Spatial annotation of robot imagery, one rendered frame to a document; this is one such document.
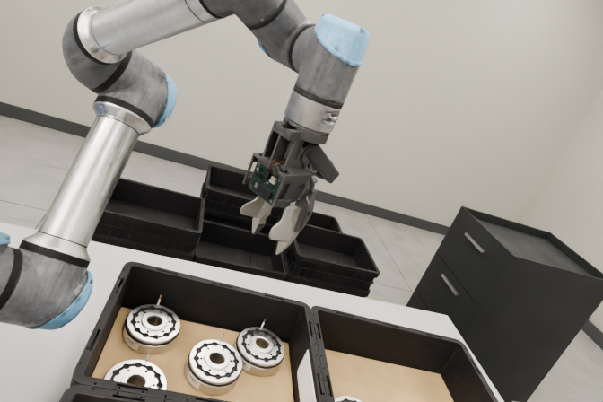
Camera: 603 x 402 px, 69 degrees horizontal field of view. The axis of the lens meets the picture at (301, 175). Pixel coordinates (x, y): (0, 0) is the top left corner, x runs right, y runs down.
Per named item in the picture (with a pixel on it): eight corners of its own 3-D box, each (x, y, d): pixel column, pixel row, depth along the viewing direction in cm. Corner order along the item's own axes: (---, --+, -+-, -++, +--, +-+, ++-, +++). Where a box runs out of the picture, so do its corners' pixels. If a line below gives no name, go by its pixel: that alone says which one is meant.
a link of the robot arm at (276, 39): (264, -21, 66) (304, -6, 58) (302, 30, 74) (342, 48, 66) (230, 19, 66) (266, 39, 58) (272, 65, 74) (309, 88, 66)
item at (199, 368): (244, 350, 88) (245, 347, 87) (237, 390, 78) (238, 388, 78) (196, 336, 86) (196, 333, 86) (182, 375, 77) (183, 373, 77)
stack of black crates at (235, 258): (173, 320, 185) (195, 256, 174) (179, 276, 212) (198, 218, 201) (262, 336, 196) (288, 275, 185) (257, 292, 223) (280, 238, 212)
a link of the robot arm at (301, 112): (314, 91, 67) (354, 112, 63) (303, 117, 69) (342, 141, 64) (283, 84, 61) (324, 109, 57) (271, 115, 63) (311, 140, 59)
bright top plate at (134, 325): (181, 311, 91) (182, 309, 91) (176, 348, 82) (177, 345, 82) (132, 301, 88) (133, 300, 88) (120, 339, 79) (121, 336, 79)
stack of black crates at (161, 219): (71, 304, 173) (93, 208, 158) (91, 260, 200) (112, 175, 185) (172, 321, 185) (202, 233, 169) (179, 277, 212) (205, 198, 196)
